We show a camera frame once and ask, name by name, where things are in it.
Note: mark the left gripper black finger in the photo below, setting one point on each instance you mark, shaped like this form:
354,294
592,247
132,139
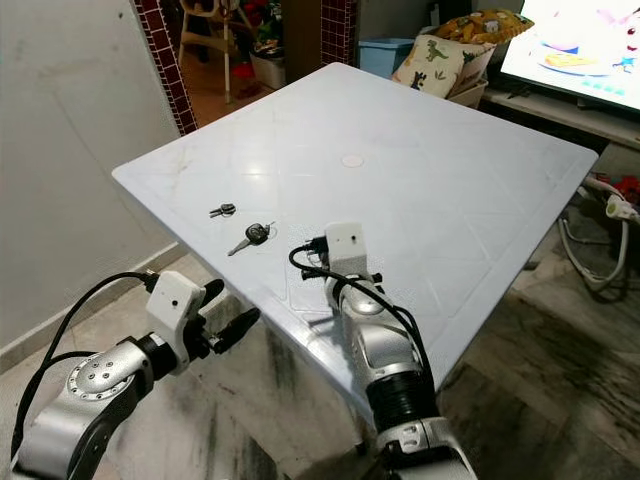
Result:
240,328
212,292

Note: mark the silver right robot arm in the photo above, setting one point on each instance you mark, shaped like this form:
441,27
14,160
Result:
385,350

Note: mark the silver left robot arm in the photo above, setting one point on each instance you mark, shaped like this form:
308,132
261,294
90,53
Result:
90,395

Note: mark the small black headed key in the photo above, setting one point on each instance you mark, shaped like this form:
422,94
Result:
227,209

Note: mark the large white plastic table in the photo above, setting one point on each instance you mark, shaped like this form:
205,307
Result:
420,150

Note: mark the wooden high chair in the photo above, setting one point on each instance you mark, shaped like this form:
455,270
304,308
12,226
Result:
198,26

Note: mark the blue storage bin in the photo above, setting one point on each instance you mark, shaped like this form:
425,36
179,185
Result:
382,55

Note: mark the dinosaur print cushion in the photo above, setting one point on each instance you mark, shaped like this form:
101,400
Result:
435,62

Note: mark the orange patterned cushion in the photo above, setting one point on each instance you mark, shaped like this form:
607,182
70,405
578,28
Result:
485,25

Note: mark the white low television stand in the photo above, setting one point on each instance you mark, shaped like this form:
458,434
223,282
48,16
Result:
560,115

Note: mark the flat screen television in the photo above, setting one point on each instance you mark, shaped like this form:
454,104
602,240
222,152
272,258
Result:
580,50

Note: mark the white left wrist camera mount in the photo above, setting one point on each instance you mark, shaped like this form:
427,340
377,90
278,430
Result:
175,300

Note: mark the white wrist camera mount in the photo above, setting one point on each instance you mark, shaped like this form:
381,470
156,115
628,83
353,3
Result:
345,243
175,300

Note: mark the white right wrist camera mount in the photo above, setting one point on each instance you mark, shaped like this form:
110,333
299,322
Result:
345,243

